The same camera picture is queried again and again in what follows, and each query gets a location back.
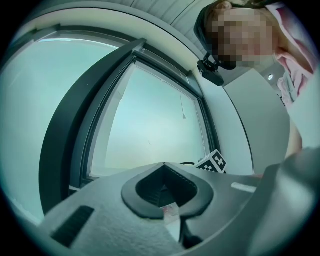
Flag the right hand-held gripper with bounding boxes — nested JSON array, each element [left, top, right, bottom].
[[194, 148, 228, 175]]

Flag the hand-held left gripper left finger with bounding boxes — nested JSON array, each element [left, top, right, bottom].
[[42, 161, 188, 256]]

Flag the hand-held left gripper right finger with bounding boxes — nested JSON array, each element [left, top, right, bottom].
[[163, 161, 265, 251]]

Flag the person's right forearm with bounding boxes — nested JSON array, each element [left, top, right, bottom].
[[287, 119, 304, 161]]

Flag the white partition panel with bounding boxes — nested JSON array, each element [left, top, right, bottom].
[[223, 68, 293, 176]]

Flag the openable frosted window sash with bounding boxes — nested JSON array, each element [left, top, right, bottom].
[[79, 49, 221, 183]]

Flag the large fixed frosted window pane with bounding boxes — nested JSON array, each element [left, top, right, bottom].
[[0, 37, 121, 226]]

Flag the person's head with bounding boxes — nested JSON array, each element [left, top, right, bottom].
[[194, 0, 280, 71]]

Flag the person's pink shirt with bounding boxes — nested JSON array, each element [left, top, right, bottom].
[[264, 0, 320, 106]]

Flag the thin blind pull cord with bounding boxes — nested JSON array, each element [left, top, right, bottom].
[[179, 93, 187, 120]]

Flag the dark grey window frame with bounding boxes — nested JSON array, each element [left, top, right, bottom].
[[0, 22, 221, 216]]

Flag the black head-worn camera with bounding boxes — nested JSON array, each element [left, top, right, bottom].
[[196, 52, 225, 87]]

